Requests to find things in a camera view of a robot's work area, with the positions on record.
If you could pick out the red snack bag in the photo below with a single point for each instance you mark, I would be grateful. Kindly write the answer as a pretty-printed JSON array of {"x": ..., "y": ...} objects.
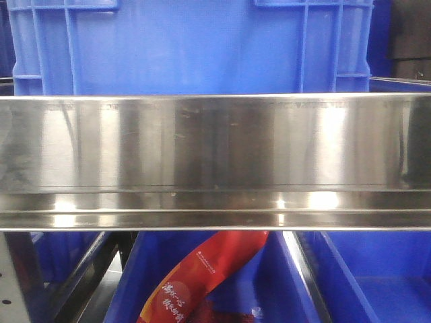
[{"x": 203, "y": 269}]

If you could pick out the large blue plastic crate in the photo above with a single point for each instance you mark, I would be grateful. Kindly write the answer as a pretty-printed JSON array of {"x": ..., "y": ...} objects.
[{"x": 189, "y": 47}]

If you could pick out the steel divider bar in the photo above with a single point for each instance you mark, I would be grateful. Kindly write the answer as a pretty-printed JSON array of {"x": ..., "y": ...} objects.
[{"x": 305, "y": 271}]

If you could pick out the stainless steel shelf rail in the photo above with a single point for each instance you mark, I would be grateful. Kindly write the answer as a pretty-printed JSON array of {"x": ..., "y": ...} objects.
[{"x": 352, "y": 161}]

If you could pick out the blue bin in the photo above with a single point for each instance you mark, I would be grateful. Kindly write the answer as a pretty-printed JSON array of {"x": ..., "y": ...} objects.
[
  {"x": 268, "y": 289},
  {"x": 371, "y": 276}
]

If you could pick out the blue bin lower middle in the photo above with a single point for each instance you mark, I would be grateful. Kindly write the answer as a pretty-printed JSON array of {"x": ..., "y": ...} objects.
[{"x": 268, "y": 289}]

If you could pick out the blue bin lower right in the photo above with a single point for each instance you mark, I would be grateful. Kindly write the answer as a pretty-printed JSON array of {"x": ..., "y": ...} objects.
[{"x": 371, "y": 276}]

